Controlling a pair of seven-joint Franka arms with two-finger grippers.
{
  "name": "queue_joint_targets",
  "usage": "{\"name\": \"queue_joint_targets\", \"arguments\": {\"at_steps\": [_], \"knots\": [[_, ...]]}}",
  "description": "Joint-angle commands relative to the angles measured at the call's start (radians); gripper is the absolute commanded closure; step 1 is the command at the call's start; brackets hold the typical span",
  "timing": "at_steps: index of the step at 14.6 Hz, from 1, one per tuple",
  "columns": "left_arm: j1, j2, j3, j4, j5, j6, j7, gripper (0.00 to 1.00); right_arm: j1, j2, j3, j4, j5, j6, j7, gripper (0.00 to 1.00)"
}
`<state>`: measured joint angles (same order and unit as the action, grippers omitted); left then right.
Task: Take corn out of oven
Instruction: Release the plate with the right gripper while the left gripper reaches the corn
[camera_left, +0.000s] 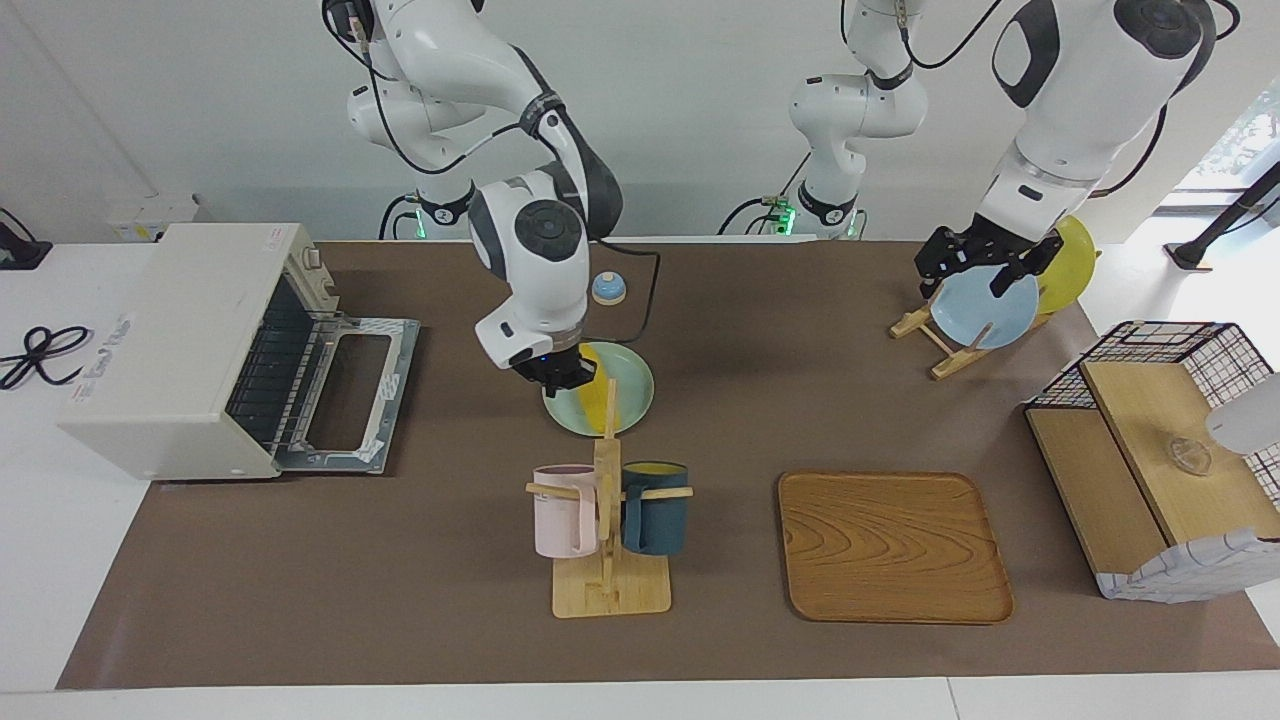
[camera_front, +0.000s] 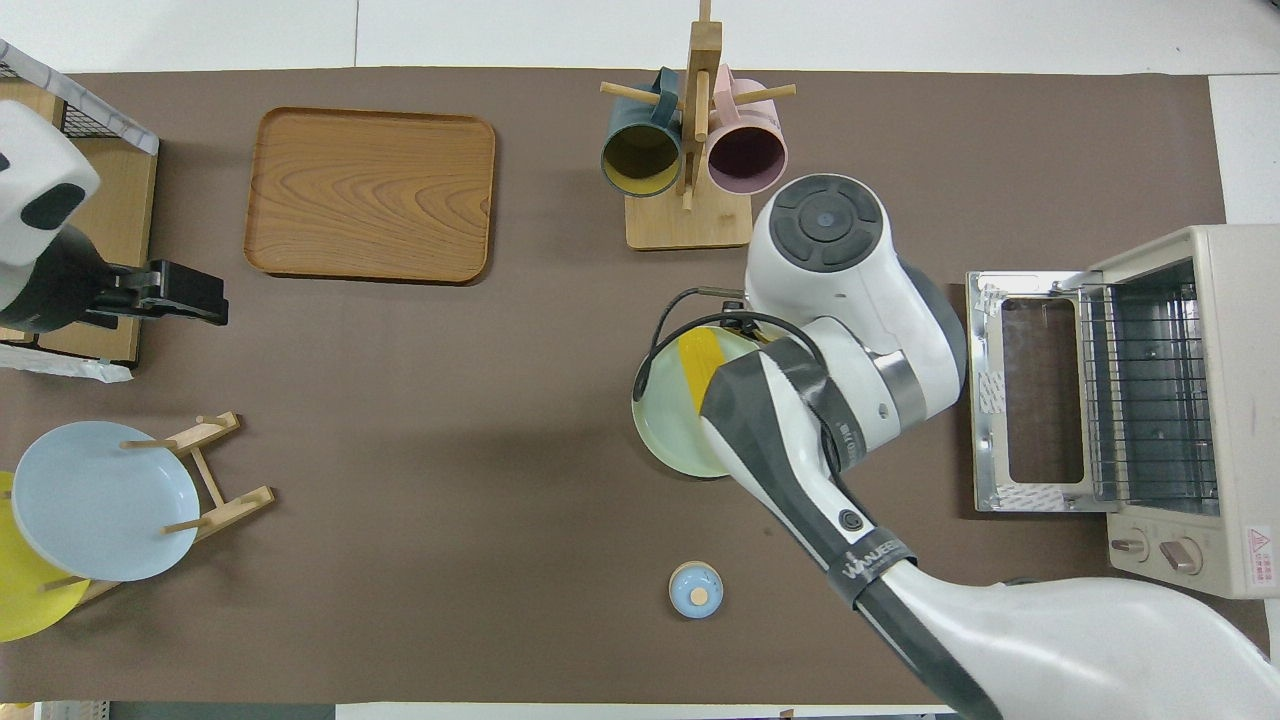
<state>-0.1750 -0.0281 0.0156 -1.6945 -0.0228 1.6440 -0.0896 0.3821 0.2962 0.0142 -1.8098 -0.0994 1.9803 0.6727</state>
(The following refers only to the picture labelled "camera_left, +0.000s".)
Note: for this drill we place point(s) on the yellow plate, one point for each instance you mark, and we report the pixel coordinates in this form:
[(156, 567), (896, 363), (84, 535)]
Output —
[(1070, 275)]

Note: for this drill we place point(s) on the black clamp mount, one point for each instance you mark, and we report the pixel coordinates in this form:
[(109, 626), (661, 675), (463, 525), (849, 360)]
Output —
[(20, 250)]

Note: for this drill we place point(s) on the light green plate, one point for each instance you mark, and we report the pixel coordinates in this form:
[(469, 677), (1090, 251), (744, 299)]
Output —
[(635, 395)]

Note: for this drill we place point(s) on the wooden plate rack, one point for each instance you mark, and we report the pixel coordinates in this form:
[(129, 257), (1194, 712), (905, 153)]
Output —
[(950, 365)]

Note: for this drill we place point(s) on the brown table mat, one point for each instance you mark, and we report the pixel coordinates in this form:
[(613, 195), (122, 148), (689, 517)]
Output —
[(450, 560)]

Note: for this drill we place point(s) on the yellow corn cob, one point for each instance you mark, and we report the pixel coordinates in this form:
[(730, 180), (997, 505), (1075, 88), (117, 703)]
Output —
[(597, 410)]

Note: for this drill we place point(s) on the wooden mug rack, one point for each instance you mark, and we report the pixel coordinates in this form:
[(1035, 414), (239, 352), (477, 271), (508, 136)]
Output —
[(607, 590)]

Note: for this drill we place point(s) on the small blue domed bell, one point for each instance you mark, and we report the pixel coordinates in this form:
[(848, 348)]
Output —
[(611, 290)]

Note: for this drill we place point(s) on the light blue plate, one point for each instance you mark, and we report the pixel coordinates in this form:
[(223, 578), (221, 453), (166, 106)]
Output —
[(985, 315)]

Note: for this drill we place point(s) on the white checkered cloth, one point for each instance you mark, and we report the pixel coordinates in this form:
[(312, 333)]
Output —
[(1190, 575)]

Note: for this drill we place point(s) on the white rounded device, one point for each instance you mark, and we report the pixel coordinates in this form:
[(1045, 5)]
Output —
[(1250, 420)]

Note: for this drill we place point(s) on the black floor stand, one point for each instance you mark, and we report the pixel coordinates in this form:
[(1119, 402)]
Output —
[(1225, 222)]

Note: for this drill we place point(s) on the dark teal mug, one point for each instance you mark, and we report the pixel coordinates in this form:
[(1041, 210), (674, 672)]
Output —
[(660, 520)]

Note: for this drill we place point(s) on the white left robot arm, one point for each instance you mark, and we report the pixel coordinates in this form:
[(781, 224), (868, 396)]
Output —
[(1080, 90)]

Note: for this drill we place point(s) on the white toaster oven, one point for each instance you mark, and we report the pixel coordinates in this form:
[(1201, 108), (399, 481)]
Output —
[(160, 350)]

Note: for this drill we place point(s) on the wooden stepped shelf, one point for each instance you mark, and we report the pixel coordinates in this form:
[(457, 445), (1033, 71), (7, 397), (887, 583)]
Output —
[(1150, 420)]

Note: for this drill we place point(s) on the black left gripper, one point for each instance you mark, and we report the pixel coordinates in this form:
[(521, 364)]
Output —
[(985, 248)]

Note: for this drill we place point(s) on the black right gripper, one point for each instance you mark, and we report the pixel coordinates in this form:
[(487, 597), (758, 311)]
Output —
[(555, 365)]

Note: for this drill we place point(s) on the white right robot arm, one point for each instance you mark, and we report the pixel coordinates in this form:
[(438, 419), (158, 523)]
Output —
[(540, 260)]

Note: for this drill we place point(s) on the white wall socket box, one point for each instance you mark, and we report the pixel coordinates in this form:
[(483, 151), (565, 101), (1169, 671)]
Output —
[(150, 218)]

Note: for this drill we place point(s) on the small clear glass object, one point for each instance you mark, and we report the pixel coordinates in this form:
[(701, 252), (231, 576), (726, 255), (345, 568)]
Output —
[(1188, 456)]

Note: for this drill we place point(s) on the brown wooden tray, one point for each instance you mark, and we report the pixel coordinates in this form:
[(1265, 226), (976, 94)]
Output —
[(890, 550)]

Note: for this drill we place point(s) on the pink mug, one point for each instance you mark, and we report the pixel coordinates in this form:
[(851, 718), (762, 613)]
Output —
[(562, 515)]

